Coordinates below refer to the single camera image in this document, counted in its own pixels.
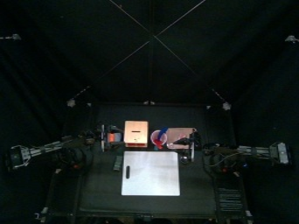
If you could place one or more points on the pink rectangular plate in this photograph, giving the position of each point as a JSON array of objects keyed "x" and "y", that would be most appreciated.
[{"x": 179, "y": 134}]

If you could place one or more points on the silver frame clamp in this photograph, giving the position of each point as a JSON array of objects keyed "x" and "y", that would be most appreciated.
[
  {"x": 71, "y": 102},
  {"x": 226, "y": 106},
  {"x": 148, "y": 102},
  {"x": 15, "y": 37},
  {"x": 290, "y": 38}
]

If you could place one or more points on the white cup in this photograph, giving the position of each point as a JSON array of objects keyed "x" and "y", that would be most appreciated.
[{"x": 159, "y": 139}]

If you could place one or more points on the blue toy utensil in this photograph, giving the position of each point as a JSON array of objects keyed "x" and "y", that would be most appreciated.
[{"x": 162, "y": 131}]

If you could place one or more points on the orange salmon sushi toy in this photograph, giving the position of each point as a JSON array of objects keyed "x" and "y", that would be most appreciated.
[{"x": 111, "y": 137}]

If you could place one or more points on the black marker pen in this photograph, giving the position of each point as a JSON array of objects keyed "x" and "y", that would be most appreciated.
[{"x": 127, "y": 172}]

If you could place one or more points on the grey green toy piece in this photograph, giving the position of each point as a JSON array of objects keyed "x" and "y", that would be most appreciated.
[{"x": 118, "y": 163}]

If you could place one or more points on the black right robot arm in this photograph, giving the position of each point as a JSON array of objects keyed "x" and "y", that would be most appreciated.
[{"x": 253, "y": 151}]

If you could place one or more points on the white printed label sticker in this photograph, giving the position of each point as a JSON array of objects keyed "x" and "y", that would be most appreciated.
[{"x": 230, "y": 199}]

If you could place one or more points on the red toy utensil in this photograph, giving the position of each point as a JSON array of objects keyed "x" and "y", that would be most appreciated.
[{"x": 158, "y": 142}]

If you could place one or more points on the white cutting board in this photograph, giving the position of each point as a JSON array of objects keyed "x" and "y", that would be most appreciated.
[{"x": 151, "y": 173}]

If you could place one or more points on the light wooden box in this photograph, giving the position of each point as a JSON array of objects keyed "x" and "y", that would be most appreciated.
[{"x": 135, "y": 133}]

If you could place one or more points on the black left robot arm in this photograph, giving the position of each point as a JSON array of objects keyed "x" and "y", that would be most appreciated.
[{"x": 39, "y": 150}]

